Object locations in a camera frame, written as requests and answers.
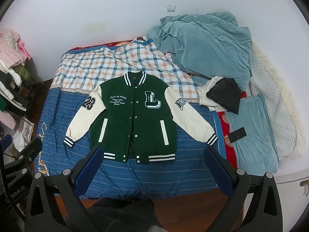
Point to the white wall switch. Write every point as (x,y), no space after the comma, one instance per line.
(170,8)

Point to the blue striped plaid bedsheet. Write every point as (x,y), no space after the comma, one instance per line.
(79,73)

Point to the light blue folded blanket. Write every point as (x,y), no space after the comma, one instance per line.
(255,152)

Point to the black garment on bed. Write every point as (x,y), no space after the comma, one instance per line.
(227,93)

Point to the white fluffy garment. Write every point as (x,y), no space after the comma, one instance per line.
(205,100)

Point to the black smartphone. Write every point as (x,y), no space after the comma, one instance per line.
(237,135)

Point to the green white varsity jacket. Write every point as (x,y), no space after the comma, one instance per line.
(136,116)

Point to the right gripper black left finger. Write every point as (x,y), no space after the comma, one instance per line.
(70,184)

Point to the red patterned sheet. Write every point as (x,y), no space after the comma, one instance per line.
(229,150)

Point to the light blue velvet blanket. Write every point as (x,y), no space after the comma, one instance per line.
(206,45)

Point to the white quilted mattress pad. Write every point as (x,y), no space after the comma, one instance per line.
(284,118)

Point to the clothes pile on rack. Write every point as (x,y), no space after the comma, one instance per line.
(17,88)

